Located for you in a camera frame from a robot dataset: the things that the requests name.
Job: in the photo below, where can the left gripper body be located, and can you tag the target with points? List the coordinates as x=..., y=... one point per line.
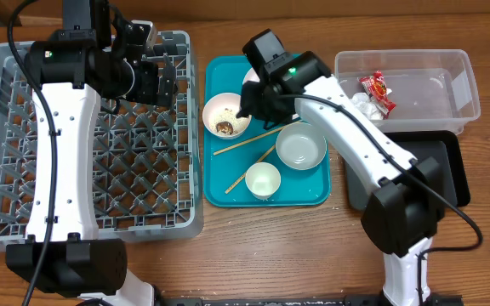
x=144, y=87

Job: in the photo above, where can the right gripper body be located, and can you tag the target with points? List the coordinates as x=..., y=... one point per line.
x=253, y=104

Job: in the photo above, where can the white tissue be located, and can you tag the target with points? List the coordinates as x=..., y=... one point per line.
x=366, y=106

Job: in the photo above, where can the red snack wrapper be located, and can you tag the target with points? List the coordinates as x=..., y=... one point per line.
x=375, y=87

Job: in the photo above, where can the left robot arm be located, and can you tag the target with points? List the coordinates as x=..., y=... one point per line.
x=97, y=54

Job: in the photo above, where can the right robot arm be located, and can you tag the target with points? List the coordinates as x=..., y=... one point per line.
x=404, y=238

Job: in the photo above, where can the upper wooden chopstick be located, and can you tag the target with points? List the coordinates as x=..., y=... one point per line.
x=248, y=141

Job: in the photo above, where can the wooden chopstick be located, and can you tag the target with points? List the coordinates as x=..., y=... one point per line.
x=248, y=141
x=242, y=177

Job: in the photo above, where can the large white plate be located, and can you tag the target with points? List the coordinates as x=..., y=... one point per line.
x=251, y=76

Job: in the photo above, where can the lower wooden chopstick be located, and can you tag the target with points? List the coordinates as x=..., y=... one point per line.
x=242, y=177

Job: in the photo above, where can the grey bowl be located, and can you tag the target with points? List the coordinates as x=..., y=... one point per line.
x=300, y=146

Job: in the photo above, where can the teal plastic tray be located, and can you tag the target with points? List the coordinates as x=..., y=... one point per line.
x=224, y=75

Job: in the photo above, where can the small white cup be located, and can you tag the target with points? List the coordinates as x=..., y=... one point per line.
x=263, y=180

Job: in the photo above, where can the clear plastic bin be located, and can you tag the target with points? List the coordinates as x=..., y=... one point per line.
x=433, y=89

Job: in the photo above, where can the black tray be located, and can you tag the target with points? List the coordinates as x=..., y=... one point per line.
x=450, y=178

